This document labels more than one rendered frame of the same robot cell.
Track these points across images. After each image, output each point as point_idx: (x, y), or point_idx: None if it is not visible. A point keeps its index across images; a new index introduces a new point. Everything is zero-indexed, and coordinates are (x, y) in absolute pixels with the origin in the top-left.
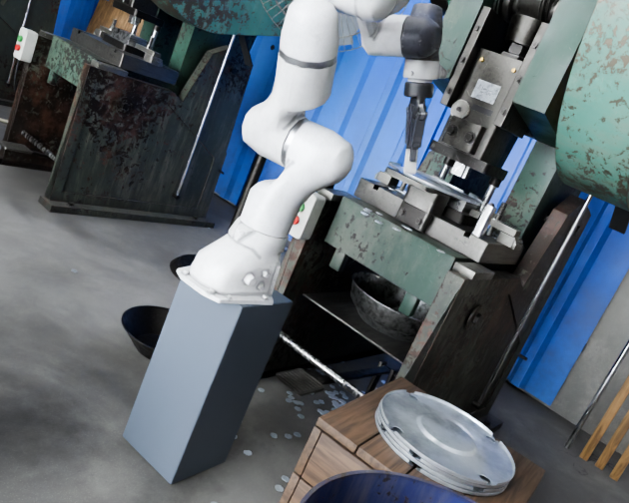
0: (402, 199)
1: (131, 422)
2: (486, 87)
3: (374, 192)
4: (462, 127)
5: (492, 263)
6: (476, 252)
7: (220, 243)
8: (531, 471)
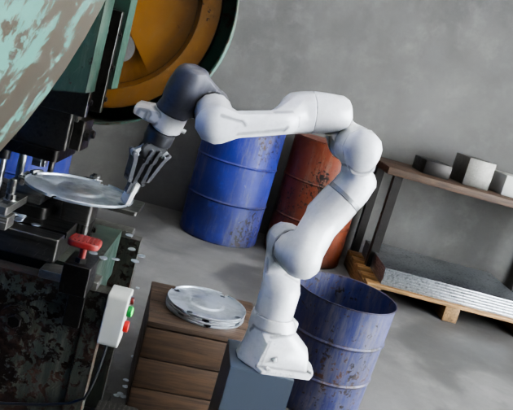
0: (75, 224)
1: None
2: None
3: (64, 241)
4: (88, 128)
5: None
6: None
7: (299, 341)
8: (164, 285)
